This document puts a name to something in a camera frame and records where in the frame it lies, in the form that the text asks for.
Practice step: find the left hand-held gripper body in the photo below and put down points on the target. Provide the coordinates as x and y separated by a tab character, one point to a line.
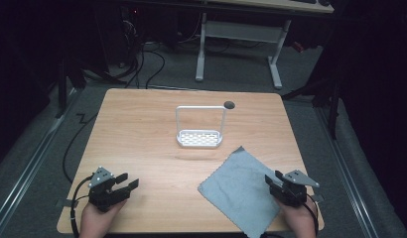
104	195

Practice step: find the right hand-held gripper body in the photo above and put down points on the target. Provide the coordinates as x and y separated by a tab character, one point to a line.
292	193

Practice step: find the grey cloth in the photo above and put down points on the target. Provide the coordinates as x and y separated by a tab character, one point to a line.
239	191

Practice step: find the person's left hand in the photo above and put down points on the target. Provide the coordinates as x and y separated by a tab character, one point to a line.
94	223

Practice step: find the person's right hand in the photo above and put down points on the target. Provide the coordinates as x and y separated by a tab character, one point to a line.
302	223

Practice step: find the grey tape strip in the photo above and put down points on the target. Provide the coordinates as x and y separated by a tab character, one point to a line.
318	198
64	203

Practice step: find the dark metal stand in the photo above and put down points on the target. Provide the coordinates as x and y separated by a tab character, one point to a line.
333	112
62	89

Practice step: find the dark round table grommet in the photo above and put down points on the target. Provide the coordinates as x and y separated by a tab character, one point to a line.
229	105

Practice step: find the small red object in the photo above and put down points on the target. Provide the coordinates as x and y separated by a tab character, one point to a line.
298	47

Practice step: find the dark computer tower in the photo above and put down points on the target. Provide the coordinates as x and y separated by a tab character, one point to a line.
130	33

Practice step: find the white-legged desk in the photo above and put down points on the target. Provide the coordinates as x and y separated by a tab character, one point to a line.
244	31

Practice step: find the black keyboard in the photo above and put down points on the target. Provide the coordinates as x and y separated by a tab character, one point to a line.
303	1

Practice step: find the black computer mouse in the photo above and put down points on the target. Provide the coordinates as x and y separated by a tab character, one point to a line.
324	2

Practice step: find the metal floor rail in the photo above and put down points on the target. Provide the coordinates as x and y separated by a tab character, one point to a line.
32	162
348	178

